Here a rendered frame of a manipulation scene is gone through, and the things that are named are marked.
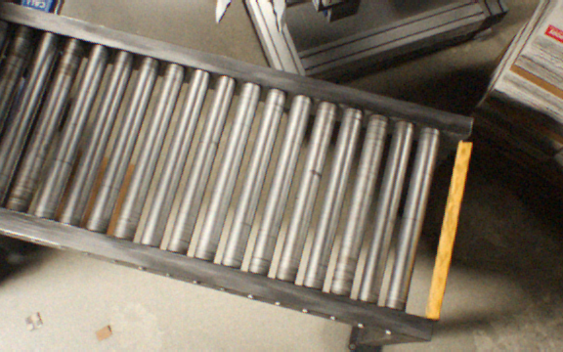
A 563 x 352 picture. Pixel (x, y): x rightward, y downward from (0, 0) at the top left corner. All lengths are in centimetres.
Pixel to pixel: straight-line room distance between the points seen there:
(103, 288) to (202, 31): 101
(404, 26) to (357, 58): 21
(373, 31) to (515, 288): 102
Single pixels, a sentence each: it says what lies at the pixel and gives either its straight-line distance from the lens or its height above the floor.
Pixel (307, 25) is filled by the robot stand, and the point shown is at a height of 21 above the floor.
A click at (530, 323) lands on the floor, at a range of 254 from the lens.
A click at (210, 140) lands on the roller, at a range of 164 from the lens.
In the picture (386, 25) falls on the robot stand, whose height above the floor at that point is 23.
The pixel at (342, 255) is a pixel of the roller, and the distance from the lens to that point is 159.
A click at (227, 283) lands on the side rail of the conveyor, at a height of 80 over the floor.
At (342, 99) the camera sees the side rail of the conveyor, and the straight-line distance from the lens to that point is 169.
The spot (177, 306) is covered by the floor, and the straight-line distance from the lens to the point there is 238.
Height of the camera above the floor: 236
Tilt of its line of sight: 75 degrees down
